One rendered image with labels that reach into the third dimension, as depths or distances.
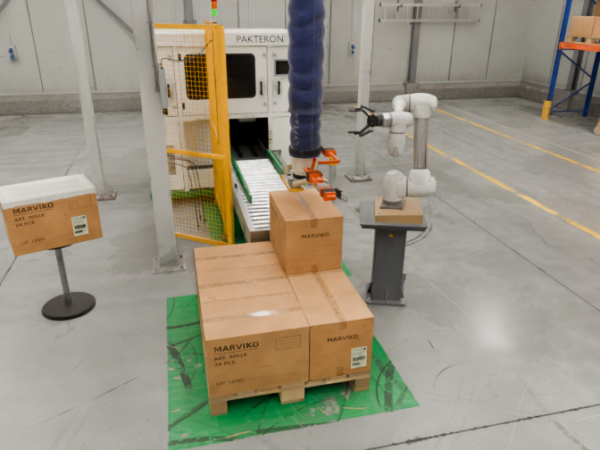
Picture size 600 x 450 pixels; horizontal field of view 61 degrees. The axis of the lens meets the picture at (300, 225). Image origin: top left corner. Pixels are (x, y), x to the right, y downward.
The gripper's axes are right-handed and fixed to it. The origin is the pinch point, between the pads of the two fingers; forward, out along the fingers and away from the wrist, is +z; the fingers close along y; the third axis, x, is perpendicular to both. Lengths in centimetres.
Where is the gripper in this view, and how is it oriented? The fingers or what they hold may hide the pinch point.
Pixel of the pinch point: (350, 121)
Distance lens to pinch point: 327.1
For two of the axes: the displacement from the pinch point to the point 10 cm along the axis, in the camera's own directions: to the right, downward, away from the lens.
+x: -2.3, -3.9, 8.9
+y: -0.1, 9.2, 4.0
